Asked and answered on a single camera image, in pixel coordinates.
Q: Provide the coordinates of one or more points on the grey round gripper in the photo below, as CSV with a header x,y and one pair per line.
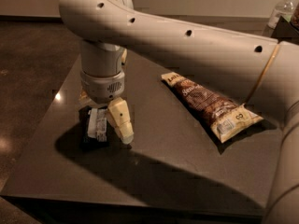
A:
x,y
101,87

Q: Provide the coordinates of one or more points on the blue rxbar blueberry wrapper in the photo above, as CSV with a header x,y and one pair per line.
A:
x,y
94,128

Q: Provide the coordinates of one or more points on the clear plastic bottle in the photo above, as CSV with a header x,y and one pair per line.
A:
x,y
285,9

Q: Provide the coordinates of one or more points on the brown white snack bag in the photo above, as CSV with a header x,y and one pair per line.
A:
x,y
224,117

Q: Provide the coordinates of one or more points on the dark box at table corner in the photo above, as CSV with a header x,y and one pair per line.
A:
x,y
284,30

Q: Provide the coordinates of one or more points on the yellow sponge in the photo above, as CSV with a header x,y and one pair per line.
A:
x,y
124,57

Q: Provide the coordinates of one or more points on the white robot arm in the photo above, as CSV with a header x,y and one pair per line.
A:
x,y
259,72

